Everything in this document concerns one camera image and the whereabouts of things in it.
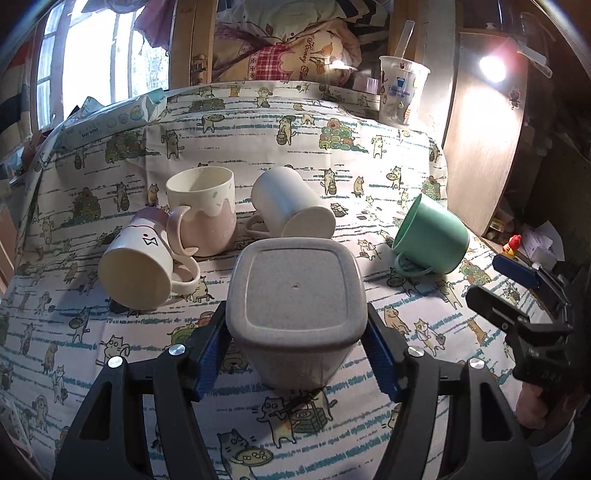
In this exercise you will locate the baby wipes pack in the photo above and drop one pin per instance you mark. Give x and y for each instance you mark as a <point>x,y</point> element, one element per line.
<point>108,117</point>

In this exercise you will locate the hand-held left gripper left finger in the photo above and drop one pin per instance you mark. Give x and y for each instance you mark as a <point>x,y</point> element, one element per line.
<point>208,357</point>

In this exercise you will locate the pink and cream mug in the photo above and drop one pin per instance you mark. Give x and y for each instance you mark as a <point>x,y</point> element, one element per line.
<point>207,217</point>

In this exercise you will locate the folded patterned quilt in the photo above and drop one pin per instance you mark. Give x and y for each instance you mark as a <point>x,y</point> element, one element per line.
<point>300,41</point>

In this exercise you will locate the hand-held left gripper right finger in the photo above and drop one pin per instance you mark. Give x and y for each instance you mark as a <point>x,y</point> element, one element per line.
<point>379,357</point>

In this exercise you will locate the clear plastic drink cup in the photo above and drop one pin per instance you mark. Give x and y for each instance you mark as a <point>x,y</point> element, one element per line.
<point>400,92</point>

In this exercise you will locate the window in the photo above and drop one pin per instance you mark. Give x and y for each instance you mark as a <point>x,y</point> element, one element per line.
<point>97,60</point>

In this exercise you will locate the grey lidded container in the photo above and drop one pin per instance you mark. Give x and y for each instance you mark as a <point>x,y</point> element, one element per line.
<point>295,295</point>

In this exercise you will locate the white and lilac mug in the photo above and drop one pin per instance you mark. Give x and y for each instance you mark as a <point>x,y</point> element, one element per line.
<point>134,272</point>

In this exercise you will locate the small lilac container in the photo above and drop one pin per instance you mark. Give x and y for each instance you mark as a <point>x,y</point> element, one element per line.
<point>367,83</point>

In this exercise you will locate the green mug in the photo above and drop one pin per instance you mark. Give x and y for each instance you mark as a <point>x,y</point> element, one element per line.
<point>438,230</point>

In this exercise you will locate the small red toy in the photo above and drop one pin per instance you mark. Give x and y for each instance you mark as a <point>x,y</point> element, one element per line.
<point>512,243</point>

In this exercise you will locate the white paper box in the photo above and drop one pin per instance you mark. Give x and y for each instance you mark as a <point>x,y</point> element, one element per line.
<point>542,240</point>

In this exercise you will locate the cat print tablecloth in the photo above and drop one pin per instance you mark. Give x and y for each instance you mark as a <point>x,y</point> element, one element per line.
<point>258,138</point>

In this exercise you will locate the person's right hand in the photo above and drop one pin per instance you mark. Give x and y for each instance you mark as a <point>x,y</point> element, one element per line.
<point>531,408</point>

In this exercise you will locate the plain white mug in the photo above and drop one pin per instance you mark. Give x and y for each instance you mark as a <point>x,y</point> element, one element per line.
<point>286,198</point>

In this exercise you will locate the wooden board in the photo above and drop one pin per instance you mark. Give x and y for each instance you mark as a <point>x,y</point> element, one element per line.
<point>480,152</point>

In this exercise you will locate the clear drinking straw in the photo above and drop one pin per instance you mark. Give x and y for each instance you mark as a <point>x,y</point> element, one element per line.
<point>406,39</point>

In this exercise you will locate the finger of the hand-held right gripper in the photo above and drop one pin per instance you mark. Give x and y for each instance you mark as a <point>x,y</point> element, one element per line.
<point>501,309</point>
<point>515,270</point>

